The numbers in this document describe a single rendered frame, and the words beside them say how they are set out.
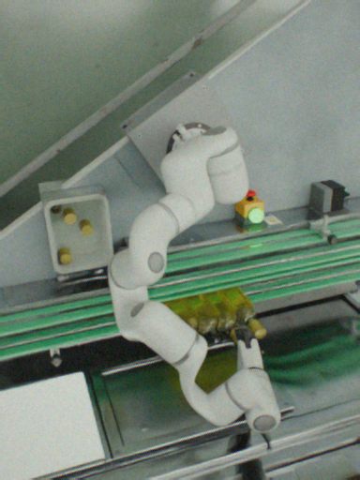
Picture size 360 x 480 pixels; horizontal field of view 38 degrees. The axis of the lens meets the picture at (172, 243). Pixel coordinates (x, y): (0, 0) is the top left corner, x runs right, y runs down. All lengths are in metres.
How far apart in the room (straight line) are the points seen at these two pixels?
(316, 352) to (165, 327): 0.72
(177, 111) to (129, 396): 0.76
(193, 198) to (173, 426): 0.58
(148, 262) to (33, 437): 0.59
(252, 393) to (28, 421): 0.59
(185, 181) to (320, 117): 0.77
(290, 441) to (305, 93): 1.00
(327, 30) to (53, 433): 1.34
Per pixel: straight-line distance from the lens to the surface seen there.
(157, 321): 1.02
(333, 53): 1.72
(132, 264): 1.00
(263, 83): 1.62
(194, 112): 1.42
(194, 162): 1.07
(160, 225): 1.03
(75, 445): 1.34
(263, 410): 1.17
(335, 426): 1.40
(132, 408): 1.40
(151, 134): 1.40
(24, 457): 1.34
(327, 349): 1.67
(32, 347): 1.50
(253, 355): 1.28
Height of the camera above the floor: 2.16
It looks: 58 degrees down
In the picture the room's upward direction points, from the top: 143 degrees clockwise
